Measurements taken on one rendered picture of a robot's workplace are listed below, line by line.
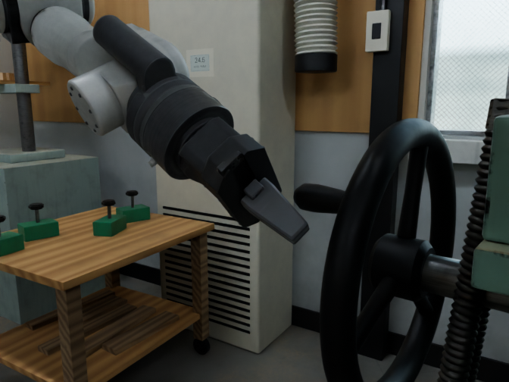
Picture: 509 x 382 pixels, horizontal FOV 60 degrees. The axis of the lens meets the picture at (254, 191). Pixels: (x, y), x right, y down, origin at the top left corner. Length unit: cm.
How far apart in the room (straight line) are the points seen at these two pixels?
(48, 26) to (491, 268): 56
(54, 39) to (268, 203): 37
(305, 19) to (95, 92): 123
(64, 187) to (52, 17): 166
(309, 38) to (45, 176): 131
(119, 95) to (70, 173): 181
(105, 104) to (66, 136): 240
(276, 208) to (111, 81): 22
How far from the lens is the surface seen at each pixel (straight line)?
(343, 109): 174
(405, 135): 39
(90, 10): 73
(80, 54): 58
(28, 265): 139
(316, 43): 161
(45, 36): 65
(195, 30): 175
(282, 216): 38
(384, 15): 162
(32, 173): 217
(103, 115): 48
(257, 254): 167
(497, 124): 35
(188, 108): 42
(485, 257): 34
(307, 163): 182
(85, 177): 233
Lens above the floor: 97
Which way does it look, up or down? 11 degrees down
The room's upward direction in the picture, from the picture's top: straight up
